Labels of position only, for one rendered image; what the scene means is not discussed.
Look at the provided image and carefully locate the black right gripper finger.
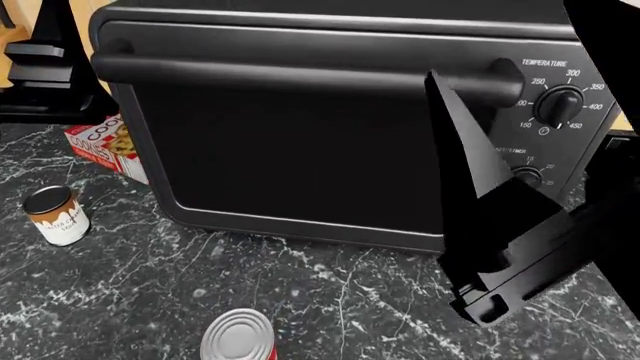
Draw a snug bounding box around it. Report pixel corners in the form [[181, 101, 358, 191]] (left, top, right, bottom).
[[423, 68, 517, 241]]

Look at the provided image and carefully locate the black timer knob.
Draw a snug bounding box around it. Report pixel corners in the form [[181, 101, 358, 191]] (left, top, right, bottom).
[[511, 165, 547, 190]]

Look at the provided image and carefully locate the black temperature knob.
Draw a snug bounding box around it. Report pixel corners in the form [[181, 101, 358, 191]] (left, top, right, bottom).
[[533, 84, 586, 129]]

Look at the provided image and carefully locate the black toaster oven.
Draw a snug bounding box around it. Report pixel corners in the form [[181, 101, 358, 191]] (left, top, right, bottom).
[[88, 0, 623, 257]]

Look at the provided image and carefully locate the red can silver lid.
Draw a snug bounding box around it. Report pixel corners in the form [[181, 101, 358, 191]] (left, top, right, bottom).
[[199, 307, 279, 360]]

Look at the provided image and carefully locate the red white cookies box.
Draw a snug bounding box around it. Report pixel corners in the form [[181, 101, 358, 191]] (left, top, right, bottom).
[[63, 114, 150, 186]]

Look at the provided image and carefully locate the white caramel sauce can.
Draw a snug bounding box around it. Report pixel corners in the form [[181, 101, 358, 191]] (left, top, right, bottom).
[[22, 184, 92, 248]]

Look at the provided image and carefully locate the black oven door handle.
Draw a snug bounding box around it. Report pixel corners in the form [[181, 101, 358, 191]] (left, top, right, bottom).
[[89, 36, 526, 111]]

